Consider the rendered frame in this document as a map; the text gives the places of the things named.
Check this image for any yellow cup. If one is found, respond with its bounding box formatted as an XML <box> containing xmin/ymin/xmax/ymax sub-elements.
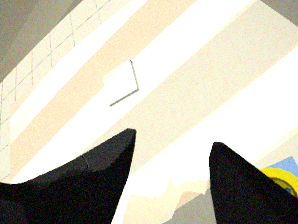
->
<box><xmin>259</xmin><ymin>168</ymin><xmax>298</xmax><ymax>198</ymax></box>

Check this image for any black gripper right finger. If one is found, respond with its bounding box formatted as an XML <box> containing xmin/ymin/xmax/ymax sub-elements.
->
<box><xmin>209</xmin><ymin>141</ymin><xmax>298</xmax><ymax>224</ymax></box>

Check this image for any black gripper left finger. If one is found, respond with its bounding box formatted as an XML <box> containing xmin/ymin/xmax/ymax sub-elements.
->
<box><xmin>0</xmin><ymin>128</ymin><xmax>136</xmax><ymax>224</ymax></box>

